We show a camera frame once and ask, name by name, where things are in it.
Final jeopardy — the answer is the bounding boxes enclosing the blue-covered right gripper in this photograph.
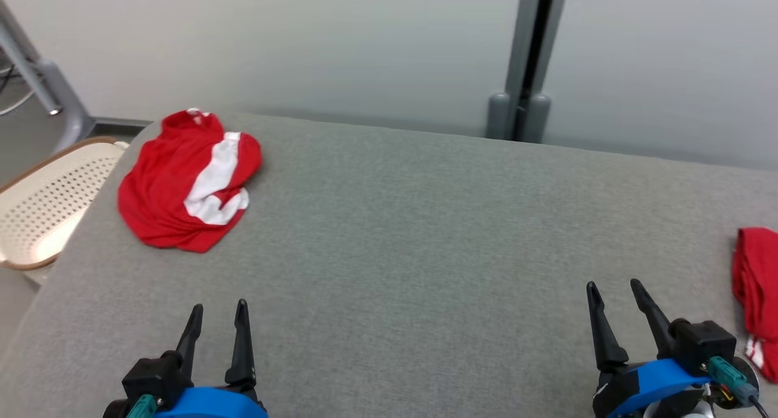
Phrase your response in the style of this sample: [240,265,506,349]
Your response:
[585,278,712,418]

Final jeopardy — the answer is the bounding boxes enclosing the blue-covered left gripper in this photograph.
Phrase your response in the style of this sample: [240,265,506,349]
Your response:
[108,298,269,418]

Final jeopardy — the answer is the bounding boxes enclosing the red white-trimmed sports jersey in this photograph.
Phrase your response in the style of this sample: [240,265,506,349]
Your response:
[731,227,778,384]

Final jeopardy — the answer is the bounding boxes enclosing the red shorts with white stripe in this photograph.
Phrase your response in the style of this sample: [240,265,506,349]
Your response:
[117,108,264,254]

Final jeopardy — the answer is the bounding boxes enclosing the cream perforated laundry basket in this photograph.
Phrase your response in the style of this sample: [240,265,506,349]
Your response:
[0,136,131,273]

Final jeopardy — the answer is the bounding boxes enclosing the teal-plug left camera cable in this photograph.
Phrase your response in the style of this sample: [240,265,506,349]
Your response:
[124,393,160,418]

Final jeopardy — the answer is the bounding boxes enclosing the teal-plug camera cable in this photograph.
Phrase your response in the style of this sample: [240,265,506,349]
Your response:
[124,393,160,418]
[704,355,773,418]

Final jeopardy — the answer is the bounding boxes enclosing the teal-plug right camera cable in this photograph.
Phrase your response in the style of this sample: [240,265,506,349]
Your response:
[704,355,773,418]

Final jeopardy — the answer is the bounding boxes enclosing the grey metal post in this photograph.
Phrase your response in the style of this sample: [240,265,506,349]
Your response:
[486,0,570,145]

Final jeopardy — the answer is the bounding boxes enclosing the grey metal frame leg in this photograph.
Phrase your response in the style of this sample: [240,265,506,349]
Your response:
[0,0,96,156]

